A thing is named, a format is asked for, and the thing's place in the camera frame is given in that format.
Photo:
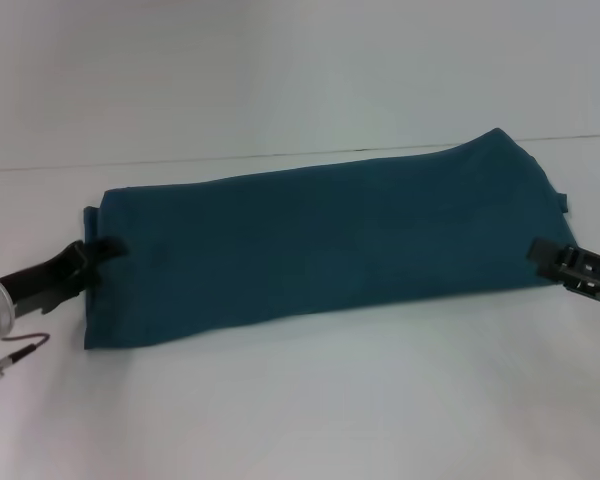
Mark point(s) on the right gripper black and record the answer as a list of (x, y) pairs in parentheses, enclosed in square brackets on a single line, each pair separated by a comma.
[(592, 275)]

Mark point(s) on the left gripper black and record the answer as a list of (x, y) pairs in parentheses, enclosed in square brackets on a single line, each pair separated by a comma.
[(45, 277)]

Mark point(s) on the teal T-shirt with FREE print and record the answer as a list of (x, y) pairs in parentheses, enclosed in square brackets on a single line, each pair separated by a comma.
[(330, 250)]

